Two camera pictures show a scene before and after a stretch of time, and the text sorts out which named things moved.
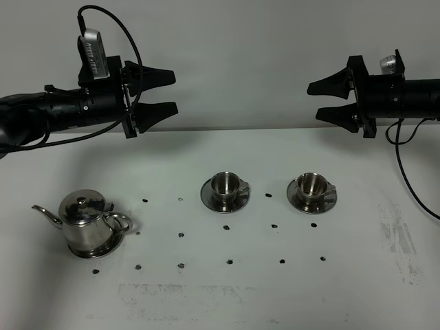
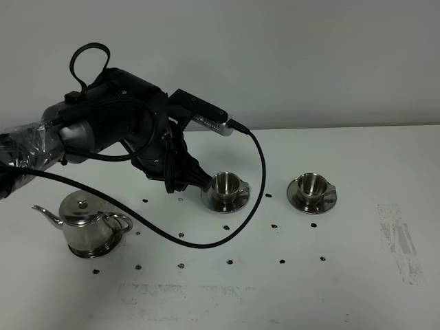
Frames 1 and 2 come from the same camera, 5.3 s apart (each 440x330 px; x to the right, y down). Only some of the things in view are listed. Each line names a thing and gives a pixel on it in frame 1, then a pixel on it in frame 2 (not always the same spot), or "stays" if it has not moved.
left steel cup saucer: [236, 205] stays
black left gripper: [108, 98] → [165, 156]
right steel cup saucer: [293, 197] stays
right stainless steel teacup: [312, 187] stays
